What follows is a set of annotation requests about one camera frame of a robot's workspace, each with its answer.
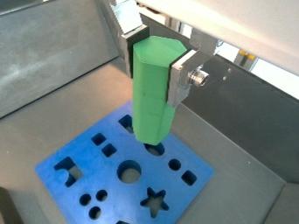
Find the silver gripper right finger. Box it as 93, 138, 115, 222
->
167, 29, 219, 108

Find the blue shape sorter board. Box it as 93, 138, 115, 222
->
34, 102, 213, 224

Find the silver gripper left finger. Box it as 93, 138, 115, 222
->
109, 0, 149, 78

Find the green hexagonal prism block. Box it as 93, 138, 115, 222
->
133, 36, 187, 145

